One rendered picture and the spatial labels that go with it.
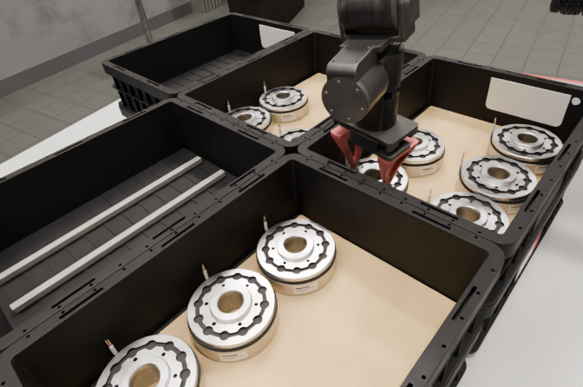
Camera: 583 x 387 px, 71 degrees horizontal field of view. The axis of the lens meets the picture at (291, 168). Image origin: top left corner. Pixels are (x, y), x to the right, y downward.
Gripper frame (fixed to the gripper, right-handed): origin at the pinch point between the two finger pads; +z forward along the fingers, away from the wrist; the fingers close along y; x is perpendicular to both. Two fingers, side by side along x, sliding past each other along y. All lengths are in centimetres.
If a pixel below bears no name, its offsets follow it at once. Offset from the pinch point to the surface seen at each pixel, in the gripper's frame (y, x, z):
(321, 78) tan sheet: -34.5, 24.6, 5.8
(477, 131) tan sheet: 4.0, 25.9, 4.1
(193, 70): -66, 8, 7
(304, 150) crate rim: -5.6, -8.3, -5.6
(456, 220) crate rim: 16.8, -6.7, -6.6
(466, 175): 10.5, 9.2, 0.5
